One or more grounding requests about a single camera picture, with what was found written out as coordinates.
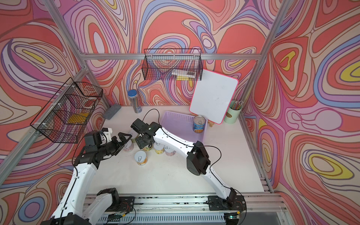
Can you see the small can pink left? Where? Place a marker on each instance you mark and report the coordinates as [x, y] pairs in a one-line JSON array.
[[129, 146]]

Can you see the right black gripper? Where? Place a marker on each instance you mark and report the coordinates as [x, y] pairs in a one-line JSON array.
[[141, 143]]

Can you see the white board pink frame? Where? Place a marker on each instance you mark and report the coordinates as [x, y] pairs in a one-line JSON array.
[[212, 96]]

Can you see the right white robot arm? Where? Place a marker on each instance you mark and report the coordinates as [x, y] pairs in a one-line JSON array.
[[198, 163]]

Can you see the black wire basket back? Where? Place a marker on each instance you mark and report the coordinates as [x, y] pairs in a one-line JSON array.
[[158, 63]]

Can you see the small can green label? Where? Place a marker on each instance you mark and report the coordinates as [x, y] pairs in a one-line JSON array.
[[134, 135]]

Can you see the black wire basket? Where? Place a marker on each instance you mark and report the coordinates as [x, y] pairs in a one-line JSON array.
[[72, 97], [158, 63]]

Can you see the blue Progresso soup can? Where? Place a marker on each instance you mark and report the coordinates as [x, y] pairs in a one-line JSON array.
[[199, 124]]

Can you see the clear tube blue cap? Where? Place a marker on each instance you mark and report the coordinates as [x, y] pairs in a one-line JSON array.
[[134, 100]]

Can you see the small can frosted lid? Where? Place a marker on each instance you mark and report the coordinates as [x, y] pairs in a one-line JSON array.
[[148, 148]]

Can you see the black wire basket left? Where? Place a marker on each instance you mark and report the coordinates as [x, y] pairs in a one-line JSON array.
[[72, 97]]

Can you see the grey eraser block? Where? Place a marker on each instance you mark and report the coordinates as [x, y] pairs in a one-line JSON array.
[[111, 111]]

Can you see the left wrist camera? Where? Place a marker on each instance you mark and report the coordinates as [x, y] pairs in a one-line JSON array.
[[98, 138]]

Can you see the purple plastic basket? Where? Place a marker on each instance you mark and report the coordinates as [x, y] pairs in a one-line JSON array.
[[182, 125]]

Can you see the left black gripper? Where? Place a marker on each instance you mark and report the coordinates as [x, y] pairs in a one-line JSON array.
[[120, 144]]

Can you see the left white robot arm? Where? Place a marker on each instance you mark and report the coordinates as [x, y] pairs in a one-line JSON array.
[[99, 146]]

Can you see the markers in back basket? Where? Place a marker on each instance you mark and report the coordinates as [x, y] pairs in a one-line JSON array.
[[183, 75]]

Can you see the small can orange label front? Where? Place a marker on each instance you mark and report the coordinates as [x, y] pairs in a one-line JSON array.
[[141, 158]]

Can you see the small can pink label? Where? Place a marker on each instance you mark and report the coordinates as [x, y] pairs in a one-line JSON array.
[[169, 151]]

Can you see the green pen cup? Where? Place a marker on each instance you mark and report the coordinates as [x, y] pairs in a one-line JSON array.
[[233, 111]]

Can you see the small can yellow label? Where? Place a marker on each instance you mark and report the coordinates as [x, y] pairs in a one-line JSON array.
[[159, 148]]

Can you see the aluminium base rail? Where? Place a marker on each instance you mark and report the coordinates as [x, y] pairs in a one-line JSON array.
[[193, 208]]

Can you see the yellow item in left basket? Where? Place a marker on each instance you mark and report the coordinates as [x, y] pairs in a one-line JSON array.
[[78, 118]]

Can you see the wooden board stand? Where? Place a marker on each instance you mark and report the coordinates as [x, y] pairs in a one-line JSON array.
[[210, 123]]

